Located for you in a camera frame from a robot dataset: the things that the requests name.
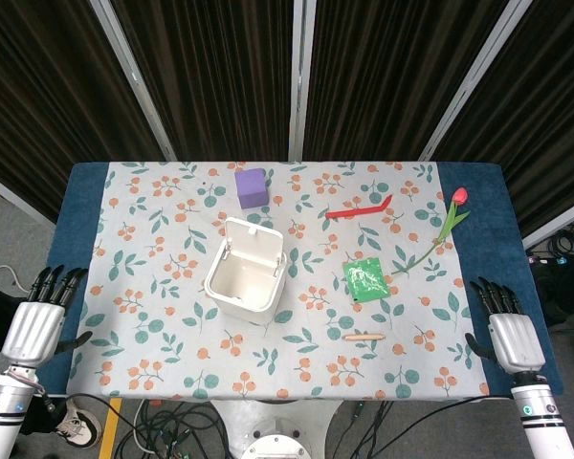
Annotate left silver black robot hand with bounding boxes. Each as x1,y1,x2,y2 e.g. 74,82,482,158
1,265,94,369

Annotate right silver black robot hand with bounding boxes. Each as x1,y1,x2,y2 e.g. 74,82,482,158
464,275,547,375

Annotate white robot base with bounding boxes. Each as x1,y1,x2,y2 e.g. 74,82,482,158
209,399,351,459

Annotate white plastic bin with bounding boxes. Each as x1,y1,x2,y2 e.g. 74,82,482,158
204,216,288,323

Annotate white black sneaker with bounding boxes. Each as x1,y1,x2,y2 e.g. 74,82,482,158
55,399,101,449

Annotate red tulip with green stem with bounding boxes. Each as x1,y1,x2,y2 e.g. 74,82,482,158
391,186,472,276

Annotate green plastic packet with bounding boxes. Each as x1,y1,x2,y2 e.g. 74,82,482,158
342,256,392,303

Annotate red bent paper strip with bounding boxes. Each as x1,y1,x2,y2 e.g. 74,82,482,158
324,193,394,220

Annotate floral patterned tablecloth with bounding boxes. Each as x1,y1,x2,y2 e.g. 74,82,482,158
67,161,491,402

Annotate blue table mat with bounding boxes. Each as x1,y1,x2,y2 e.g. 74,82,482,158
45,160,564,402

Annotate purple foam cube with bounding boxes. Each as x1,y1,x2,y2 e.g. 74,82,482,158
233,167,270,210

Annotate white floor cable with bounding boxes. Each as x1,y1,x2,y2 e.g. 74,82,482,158
0,265,31,290

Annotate black cable pile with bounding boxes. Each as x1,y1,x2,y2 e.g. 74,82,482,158
526,215,574,269

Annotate black floor cable bundle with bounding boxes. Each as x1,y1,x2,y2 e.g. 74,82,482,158
52,393,513,459

